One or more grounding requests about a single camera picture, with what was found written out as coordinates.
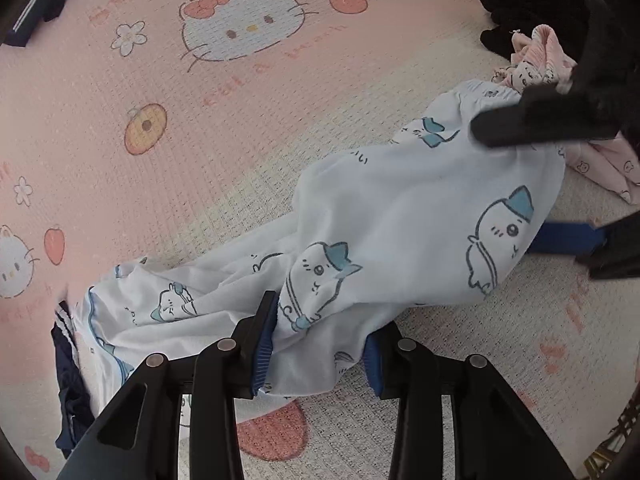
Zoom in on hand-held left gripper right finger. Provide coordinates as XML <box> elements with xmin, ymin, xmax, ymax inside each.
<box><xmin>364</xmin><ymin>320</ymin><xmax>576</xmax><ymax>480</ymax></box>

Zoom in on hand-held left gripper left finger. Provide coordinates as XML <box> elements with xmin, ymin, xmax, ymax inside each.
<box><xmin>57</xmin><ymin>291</ymin><xmax>280</xmax><ymax>480</ymax></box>

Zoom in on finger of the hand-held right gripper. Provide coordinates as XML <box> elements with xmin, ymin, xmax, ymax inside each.
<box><xmin>470</xmin><ymin>85</ymin><xmax>622</xmax><ymax>149</ymax></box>
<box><xmin>530</xmin><ymin>220</ymin><xmax>640</xmax><ymax>279</ymax></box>

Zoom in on light blue printed pajama pants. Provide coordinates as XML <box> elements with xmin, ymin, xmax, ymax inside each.
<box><xmin>74</xmin><ymin>77</ymin><xmax>566</xmax><ymax>406</ymax></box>

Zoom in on pink printed pajama pants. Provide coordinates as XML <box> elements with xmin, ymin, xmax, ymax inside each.
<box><xmin>492</xmin><ymin>24</ymin><xmax>640</xmax><ymax>205</ymax></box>

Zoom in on black garment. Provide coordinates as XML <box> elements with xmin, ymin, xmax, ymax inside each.
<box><xmin>465</xmin><ymin>0</ymin><xmax>601</xmax><ymax>61</ymax></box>

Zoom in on navy white-striped garment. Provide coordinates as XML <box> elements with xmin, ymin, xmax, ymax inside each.
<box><xmin>0</xmin><ymin>0</ymin><xmax>88</xmax><ymax>49</ymax></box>
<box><xmin>50</xmin><ymin>300</ymin><xmax>97</xmax><ymax>462</ymax></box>

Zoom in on pink cat-print blanket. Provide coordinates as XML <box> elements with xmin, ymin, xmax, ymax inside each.
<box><xmin>0</xmin><ymin>0</ymin><xmax>640</xmax><ymax>480</ymax></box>

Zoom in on yellow lattice frame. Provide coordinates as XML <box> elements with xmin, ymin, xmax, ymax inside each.
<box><xmin>582</xmin><ymin>400</ymin><xmax>638</xmax><ymax>476</ymax></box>

